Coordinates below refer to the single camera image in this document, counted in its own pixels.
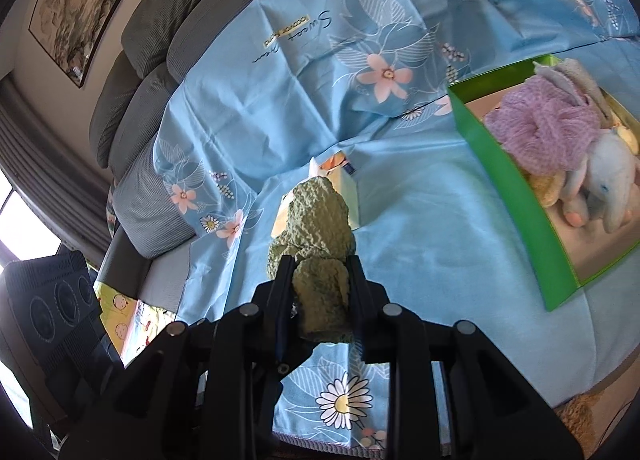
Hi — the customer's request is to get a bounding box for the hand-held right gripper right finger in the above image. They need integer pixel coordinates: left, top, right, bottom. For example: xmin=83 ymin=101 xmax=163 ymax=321
xmin=345 ymin=255 xmax=583 ymax=460

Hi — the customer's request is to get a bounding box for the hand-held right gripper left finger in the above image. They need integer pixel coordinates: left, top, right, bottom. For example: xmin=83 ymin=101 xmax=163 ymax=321
xmin=60 ymin=255 xmax=321 ymax=460

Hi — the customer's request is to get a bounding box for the green textured towel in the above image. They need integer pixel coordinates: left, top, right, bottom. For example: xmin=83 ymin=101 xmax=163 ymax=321
xmin=267 ymin=177 xmax=358 ymax=345

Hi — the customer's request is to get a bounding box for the green cardboard box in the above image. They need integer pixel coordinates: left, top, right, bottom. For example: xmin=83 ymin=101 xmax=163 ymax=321
xmin=446 ymin=54 xmax=640 ymax=312

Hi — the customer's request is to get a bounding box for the purple knitted cloth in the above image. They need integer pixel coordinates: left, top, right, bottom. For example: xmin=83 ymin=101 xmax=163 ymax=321
xmin=485 ymin=76 xmax=601 ymax=176

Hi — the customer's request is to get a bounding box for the pale grey plush toy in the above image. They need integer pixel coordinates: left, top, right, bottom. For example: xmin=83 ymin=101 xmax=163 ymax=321
xmin=532 ymin=57 xmax=640 ymax=236

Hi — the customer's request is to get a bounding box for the yellow cartoon play mat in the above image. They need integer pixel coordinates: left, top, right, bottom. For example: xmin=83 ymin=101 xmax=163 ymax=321
xmin=92 ymin=280 xmax=171 ymax=366

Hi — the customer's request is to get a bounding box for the blue floral bed sheet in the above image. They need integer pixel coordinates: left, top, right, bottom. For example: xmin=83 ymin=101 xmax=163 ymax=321
xmin=107 ymin=0 xmax=640 ymax=446

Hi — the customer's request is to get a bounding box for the window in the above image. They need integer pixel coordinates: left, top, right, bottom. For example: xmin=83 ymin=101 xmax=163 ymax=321
xmin=0 ymin=170 xmax=63 ymax=271

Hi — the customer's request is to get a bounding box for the white tissue packet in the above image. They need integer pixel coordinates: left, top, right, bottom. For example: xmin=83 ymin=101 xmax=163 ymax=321
xmin=272 ymin=152 xmax=362 ymax=236

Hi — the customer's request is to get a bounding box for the grey curtain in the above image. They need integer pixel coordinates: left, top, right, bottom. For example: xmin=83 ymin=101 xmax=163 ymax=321
xmin=0 ymin=75 xmax=116 ymax=251

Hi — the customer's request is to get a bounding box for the pale yellow plush toy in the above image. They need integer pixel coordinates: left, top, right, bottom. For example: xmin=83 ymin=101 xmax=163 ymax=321
xmin=522 ymin=171 xmax=568 ymax=208

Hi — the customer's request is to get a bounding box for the beige rug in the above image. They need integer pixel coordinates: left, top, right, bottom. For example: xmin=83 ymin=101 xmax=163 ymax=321
xmin=550 ymin=390 xmax=616 ymax=446

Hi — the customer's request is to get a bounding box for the framed landscape painting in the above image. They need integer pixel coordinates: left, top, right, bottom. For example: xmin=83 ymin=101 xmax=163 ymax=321
xmin=27 ymin=0 xmax=123 ymax=89

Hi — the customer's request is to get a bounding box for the grey sofa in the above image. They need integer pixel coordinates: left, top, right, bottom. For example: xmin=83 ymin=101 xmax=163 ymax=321
xmin=89 ymin=0 xmax=301 ymax=321

